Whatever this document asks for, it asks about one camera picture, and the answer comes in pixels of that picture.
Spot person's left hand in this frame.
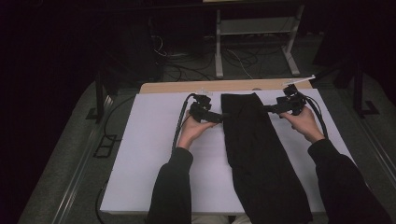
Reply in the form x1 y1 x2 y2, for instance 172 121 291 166
177 109 219 151

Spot black pants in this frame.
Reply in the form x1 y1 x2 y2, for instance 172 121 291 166
219 91 314 224

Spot person's right hand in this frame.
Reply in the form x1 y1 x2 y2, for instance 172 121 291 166
278 105 326 145

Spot wooden table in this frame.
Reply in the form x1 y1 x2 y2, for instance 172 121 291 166
138 77 314 94

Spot white metal stand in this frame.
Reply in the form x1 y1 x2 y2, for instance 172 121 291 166
214 4 305 79

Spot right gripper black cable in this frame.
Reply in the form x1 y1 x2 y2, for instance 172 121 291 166
303 94 330 140

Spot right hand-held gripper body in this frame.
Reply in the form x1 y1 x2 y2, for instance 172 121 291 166
273 74 317 117

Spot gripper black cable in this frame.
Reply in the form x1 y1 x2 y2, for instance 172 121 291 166
171 92 198 152
303 94 330 140

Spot black metal stand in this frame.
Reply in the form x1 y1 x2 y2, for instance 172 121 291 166
85 70 120 124
310 58 380 119

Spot tangle of floor cables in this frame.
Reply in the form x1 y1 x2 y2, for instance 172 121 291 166
150 33 260 82

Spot white board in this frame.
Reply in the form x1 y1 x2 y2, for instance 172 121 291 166
99 88 356 217

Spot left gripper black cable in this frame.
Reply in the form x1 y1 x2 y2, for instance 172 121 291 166
171 92 198 152

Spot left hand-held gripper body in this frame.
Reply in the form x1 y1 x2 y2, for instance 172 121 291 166
188 88 224 124

